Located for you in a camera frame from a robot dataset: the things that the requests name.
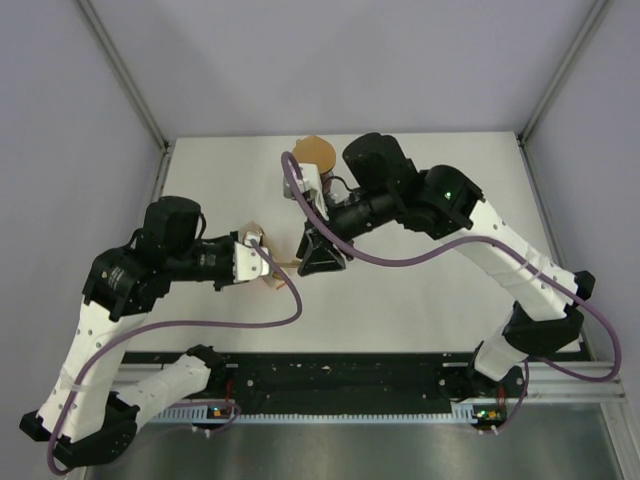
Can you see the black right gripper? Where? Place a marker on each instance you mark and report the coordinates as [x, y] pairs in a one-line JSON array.
[[317, 253]]

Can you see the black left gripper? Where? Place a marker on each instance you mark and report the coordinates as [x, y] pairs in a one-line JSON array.
[[228, 242]]

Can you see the brown paper coffee filter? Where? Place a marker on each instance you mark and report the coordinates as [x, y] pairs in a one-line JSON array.
[[317, 151]]

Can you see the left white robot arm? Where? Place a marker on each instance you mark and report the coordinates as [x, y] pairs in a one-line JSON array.
[[84, 421]]

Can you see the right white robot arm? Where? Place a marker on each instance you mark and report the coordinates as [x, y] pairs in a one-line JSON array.
[[446, 205]]

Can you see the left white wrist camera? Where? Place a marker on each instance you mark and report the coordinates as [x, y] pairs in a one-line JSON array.
[[248, 264]]

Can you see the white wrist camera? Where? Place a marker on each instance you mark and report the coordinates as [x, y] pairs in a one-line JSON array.
[[302, 183], [248, 264]]

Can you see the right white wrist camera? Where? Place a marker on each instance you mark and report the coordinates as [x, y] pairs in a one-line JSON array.
[[302, 183]]

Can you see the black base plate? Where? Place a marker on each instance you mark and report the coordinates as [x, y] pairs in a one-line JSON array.
[[356, 383]]

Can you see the grey cable duct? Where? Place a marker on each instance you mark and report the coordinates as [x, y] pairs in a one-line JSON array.
[[464, 413]]

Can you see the aluminium frame rail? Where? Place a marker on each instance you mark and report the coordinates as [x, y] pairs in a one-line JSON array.
[[121, 72]]

